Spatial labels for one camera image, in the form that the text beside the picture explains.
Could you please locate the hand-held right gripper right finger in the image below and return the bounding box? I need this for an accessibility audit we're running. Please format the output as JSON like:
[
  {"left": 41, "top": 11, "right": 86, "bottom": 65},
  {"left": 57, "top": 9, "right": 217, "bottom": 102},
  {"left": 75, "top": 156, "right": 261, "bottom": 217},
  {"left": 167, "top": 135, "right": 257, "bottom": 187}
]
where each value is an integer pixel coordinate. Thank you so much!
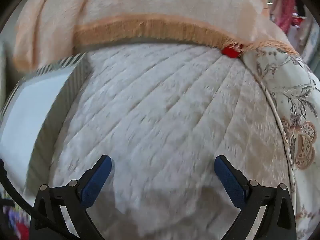
[{"left": 214, "top": 155, "right": 297, "bottom": 240}]

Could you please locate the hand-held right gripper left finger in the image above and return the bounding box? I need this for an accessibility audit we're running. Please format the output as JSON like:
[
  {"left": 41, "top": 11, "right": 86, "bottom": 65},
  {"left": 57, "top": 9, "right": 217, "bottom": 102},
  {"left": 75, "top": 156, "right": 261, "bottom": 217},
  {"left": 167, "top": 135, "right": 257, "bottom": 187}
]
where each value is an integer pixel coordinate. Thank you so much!
[{"left": 30, "top": 155, "right": 112, "bottom": 240}]

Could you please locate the striped-edge white tray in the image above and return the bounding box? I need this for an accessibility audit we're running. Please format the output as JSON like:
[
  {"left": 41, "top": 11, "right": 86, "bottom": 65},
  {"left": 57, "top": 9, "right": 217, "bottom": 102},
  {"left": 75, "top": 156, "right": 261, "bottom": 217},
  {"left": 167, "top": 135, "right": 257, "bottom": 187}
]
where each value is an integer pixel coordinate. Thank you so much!
[{"left": 0, "top": 52, "right": 94, "bottom": 233}]

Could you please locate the white quilted bed cover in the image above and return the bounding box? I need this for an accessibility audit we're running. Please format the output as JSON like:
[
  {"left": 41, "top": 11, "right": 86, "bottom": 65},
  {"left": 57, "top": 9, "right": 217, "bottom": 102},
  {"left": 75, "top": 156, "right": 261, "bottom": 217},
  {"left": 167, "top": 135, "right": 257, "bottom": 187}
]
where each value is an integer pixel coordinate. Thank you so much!
[{"left": 50, "top": 42, "right": 297, "bottom": 240}]

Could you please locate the floral print cushion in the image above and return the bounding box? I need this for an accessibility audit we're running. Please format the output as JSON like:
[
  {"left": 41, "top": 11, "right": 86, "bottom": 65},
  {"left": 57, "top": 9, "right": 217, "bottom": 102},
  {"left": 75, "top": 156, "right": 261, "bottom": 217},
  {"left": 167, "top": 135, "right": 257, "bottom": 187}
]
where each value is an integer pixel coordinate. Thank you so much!
[{"left": 241, "top": 46, "right": 320, "bottom": 240}]

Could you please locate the small red object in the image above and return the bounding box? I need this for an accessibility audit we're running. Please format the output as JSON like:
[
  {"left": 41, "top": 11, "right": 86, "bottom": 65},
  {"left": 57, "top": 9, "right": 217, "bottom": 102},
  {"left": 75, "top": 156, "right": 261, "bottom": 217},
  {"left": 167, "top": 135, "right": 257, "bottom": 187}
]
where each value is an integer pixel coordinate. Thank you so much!
[{"left": 222, "top": 44, "right": 244, "bottom": 58}]

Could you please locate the pink cloth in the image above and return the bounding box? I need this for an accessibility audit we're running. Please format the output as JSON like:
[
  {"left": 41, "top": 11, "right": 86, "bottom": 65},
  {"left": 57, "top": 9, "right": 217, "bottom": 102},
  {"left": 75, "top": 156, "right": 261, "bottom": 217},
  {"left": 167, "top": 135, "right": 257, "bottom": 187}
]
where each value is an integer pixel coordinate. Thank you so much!
[{"left": 271, "top": 0, "right": 300, "bottom": 33}]

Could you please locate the peach fringed blanket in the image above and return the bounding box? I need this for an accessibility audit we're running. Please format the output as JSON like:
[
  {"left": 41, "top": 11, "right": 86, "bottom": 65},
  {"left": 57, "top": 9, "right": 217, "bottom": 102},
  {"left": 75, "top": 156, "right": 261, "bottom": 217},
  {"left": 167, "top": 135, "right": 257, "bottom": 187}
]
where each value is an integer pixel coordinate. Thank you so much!
[{"left": 12, "top": 0, "right": 300, "bottom": 72}]

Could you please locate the black cable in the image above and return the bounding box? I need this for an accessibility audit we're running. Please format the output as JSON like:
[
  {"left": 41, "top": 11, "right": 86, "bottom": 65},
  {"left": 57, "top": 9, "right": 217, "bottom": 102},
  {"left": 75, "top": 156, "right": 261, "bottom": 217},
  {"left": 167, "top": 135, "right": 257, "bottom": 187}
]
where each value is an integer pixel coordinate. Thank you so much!
[{"left": 0, "top": 159, "right": 78, "bottom": 240}]

